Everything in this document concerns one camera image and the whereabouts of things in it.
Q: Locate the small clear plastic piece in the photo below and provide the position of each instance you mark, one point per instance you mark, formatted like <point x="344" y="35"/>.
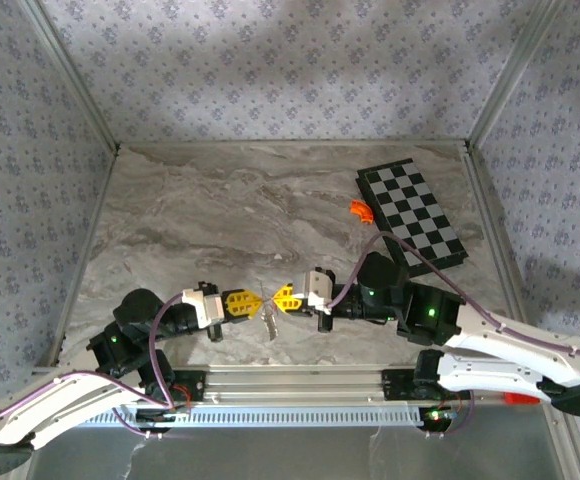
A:
<point x="271" y="325"/>

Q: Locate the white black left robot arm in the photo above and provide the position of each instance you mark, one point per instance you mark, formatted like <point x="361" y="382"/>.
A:
<point x="60" y="405"/>

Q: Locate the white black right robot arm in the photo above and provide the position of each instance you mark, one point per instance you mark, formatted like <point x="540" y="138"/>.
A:
<point x="510" y="345"/>

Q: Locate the orange curved plastic piece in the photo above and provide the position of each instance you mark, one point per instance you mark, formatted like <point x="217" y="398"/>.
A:
<point x="362" y="210"/>

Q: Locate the folded black grey chessboard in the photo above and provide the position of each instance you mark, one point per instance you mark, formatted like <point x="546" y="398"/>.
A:
<point x="415" y="210"/>

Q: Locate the small circuit board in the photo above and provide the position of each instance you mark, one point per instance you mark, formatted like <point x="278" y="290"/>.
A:
<point x="437" y="416"/>

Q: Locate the shiny metal sheet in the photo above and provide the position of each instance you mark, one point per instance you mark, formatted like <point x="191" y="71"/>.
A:
<point x="270" y="455"/>

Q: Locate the red plastic block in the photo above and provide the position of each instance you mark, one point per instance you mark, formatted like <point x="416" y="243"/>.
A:
<point x="520" y="399"/>

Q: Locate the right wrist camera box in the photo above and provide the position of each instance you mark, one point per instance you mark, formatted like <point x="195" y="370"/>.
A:
<point x="317" y="290"/>

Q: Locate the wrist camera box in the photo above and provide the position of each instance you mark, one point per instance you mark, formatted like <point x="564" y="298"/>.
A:
<point x="202" y="307"/>
<point x="317" y="290"/>

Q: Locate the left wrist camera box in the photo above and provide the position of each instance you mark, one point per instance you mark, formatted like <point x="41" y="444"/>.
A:
<point x="202" y="307"/>

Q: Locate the aluminium mounting rail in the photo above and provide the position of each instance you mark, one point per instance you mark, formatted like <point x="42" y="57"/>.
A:
<point x="295" y="385"/>

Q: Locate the aluminium frame rail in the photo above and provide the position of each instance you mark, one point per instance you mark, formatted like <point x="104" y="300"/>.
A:
<point x="82" y="250"/>
<point x="495" y="225"/>

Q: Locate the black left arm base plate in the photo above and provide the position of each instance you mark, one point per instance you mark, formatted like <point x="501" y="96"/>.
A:
<point x="195" y="387"/>

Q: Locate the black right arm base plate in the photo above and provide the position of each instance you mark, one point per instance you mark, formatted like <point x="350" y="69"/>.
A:
<point x="395" y="382"/>

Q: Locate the aluminium frame post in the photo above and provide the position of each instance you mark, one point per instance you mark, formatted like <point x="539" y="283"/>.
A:
<point x="503" y="75"/>
<point x="72" y="75"/>

